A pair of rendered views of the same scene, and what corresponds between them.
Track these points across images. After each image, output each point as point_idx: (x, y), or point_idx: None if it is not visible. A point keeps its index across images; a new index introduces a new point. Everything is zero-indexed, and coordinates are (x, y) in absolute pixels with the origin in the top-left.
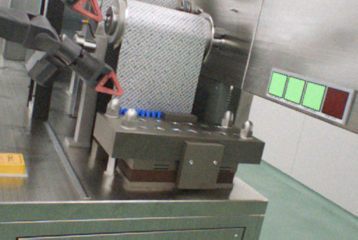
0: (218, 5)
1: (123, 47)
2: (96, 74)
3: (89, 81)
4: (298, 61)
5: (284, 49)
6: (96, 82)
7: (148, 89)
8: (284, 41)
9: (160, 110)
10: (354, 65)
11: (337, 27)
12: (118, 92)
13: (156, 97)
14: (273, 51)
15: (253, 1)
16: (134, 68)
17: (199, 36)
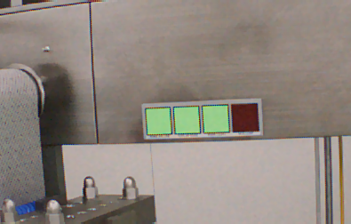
0: (8, 50)
1: None
2: None
3: None
4: (177, 88)
5: (151, 79)
6: None
7: (8, 180)
8: (146, 70)
9: (22, 203)
10: (251, 76)
11: (215, 43)
12: None
13: (16, 188)
14: (133, 84)
15: (74, 33)
16: None
17: (30, 94)
